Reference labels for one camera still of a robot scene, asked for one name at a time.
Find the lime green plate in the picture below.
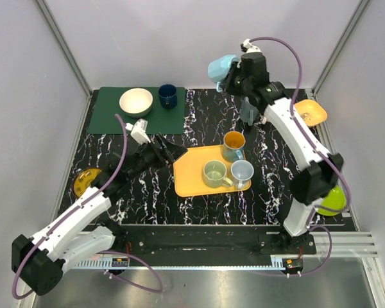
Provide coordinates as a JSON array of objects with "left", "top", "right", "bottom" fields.
[{"left": 316, "top": 185, "right": 346, "bottom": 216}]

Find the yellow patterned saucer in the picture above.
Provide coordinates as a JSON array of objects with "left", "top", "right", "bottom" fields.
[{"left": 73, "top": 167, "right": 101, "bottom": 198}]

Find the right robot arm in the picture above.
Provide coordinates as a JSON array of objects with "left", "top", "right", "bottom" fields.
[{"left": 219, "top": 52, "right": 344, "bottom": 255}]

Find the yellow plastic tray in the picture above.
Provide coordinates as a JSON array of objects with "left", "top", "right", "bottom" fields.
[{"left": 173, "top": 144, "right": 252, "bottom": 198}]

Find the yellow square dish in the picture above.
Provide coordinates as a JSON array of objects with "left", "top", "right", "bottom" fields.
[{"left": 295, "top": 99, "right": 327, "bottom": 127}]

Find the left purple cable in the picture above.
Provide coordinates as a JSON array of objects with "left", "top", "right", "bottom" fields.
[{"left": 12, "top": 114, "right": 164, "bottom": 300}]

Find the dark blue mug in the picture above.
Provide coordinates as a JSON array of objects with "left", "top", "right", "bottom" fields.
[{"left": 158, "top": 84, "right": 177, "bottom": 109}]

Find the pale green mug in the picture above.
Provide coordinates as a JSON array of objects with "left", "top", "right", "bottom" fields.
[{"left": 203, "top": 160, "right": 234, "bottom": 189}]

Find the white bowl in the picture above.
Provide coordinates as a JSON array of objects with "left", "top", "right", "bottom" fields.
[{"left": 119, "top": 88, "right": 153, "bottom": 119}]

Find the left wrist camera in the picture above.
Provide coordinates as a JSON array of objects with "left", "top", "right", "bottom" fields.
[{"left": 125, "top": 119, "right": 151, "bottom": 145}]

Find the pale blue-grey mug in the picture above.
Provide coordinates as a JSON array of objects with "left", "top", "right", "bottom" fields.
[{"left": 230, "top": 160, "right": 254, "bottom": 189}]

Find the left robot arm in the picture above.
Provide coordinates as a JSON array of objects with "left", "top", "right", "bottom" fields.
[{"left": 11, "top": 133, "right": 187, "bottom": 299}]

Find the light blue faceted mug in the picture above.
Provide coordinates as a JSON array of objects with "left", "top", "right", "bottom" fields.
[{"left": 207, "top": 55, "right": 239, "bottom": 92}]

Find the orange-inside blue floral mug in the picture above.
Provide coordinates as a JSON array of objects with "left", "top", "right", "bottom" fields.
[{"left": 222, "top": 131, "right": 246, "bottom": 162}]

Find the dark green mat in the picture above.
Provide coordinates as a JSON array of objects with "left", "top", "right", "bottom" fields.
[{"left": 87, "top": 87, "right": 186, "bottom": 135}]

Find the grey-blue faceted mug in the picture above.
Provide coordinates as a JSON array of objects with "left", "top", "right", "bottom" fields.
[{"left": 239, "top": 97, "right": 259, "bottom": 126}]

